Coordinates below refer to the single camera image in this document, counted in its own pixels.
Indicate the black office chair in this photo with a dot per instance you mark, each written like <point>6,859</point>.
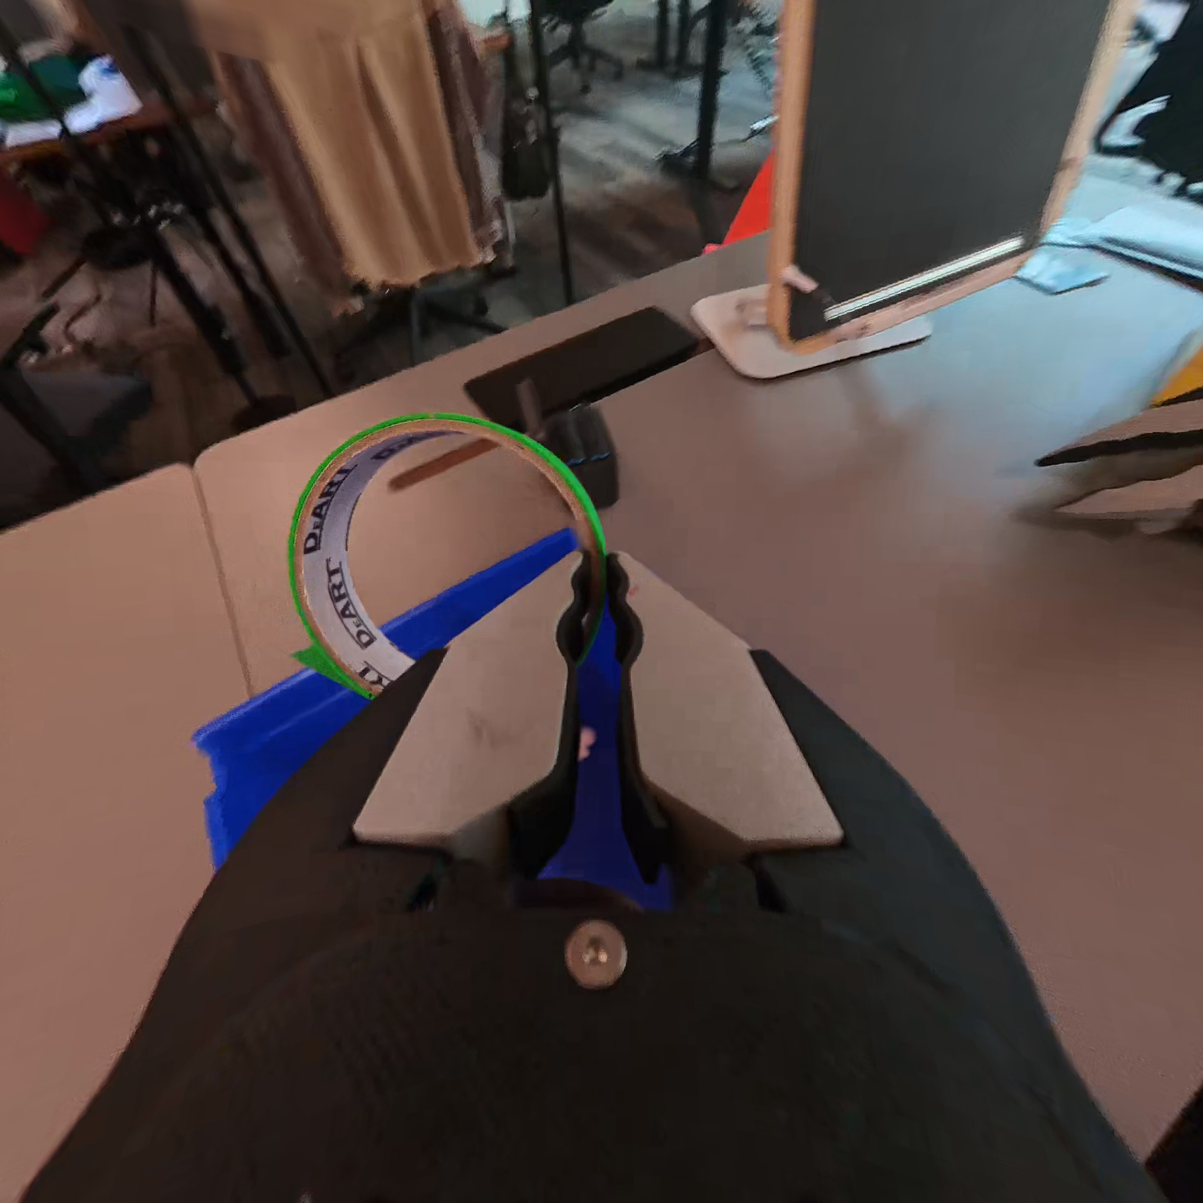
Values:
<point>583,27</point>

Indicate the blue plastic bin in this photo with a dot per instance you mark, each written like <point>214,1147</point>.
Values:
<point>282,733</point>

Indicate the white monitor stand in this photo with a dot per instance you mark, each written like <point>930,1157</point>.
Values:
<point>752,347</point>

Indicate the black rectangular pad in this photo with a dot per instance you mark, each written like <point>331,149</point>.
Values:
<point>602,357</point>

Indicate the yellow plastic bin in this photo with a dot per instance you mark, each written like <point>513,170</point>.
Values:
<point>1185,375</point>

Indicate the white cloth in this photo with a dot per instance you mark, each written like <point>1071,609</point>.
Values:
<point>103,93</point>

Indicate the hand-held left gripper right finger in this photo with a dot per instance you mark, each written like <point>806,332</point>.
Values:
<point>734,741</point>

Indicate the black hanging bag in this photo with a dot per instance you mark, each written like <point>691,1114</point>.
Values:
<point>527,150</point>

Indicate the black box device blue trim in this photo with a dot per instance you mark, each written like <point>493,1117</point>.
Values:
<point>583,459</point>

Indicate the green cloth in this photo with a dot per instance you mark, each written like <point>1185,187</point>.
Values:
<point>28,88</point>

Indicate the green tape roll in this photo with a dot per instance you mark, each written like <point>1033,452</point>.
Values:
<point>325,582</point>

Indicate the wood-framed black monitor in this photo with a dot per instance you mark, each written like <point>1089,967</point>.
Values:
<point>940,140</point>

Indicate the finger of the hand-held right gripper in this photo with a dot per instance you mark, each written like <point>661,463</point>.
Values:
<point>1156,507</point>
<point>1166,432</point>

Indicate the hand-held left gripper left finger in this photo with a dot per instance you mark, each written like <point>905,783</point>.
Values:
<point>479,733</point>

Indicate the beige hanging garment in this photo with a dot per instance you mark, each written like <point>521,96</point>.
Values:
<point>358,140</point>

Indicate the black stand pole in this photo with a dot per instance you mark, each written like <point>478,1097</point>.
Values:
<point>564,271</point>

